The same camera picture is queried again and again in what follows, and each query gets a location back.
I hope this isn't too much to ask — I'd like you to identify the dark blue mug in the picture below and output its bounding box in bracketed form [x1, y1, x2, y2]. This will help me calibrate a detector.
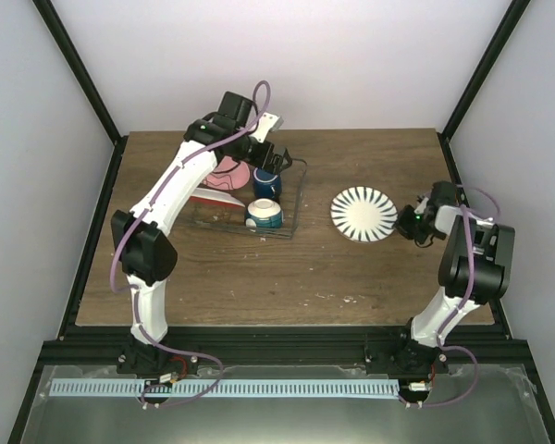
[253, 168, 282, 201]

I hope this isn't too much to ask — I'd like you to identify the pink plastic bear plate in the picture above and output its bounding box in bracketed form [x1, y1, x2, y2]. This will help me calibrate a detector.
[202, 156, 251, 191]

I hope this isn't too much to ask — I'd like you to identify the cream upturned bowl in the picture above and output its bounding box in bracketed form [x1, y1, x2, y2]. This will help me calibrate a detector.
[245, 199, 284, 228]

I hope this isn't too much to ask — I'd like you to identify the red plate with teal flower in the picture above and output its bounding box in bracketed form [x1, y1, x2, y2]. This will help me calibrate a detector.
[190, 187, 245, 208]

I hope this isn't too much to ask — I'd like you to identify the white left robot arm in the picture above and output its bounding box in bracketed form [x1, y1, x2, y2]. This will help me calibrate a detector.
[109, 113, 291, 374]

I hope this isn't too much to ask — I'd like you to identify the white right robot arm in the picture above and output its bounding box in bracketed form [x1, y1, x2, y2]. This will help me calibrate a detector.
[392, 200, 516, 373]

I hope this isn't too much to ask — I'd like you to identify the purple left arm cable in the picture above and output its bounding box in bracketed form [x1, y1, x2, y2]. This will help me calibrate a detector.
[109, 80, 272, 411]

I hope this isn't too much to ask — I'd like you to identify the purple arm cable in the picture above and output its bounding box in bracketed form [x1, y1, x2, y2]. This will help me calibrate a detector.
[404, 187, 501, 411]
[109, 80, 272, 411]

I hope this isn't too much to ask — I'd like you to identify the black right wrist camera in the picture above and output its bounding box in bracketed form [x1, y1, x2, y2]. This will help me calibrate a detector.
[430, 180, 459, 207]

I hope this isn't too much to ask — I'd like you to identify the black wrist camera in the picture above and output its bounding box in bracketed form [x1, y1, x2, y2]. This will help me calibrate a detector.
[430, 180, 459, 207]
[217, 92, 255, 127]

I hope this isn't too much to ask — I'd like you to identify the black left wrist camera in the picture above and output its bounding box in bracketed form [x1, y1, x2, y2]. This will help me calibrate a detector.
[217, 92, 255, 127]

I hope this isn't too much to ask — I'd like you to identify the grey wire dish rack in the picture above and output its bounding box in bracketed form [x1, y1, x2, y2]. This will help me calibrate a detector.
[178, 157, 307, 239]

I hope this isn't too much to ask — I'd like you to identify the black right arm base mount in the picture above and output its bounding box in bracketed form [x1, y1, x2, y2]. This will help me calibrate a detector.
[364, 336, 442, 377]

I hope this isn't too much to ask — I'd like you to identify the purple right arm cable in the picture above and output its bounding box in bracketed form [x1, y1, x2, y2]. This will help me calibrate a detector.
[404, 187, 501, 411]

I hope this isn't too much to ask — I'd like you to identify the light blue slotted cable duct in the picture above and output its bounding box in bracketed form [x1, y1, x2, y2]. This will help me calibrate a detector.
[48, 378, 400, 400]

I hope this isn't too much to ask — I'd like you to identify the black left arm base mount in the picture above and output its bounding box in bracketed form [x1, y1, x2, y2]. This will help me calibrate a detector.
[117, 341, 196, 377]

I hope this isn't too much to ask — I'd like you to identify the black aluminium enclosure frame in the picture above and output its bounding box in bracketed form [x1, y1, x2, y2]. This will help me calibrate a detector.
[8, 1, 555, 443]

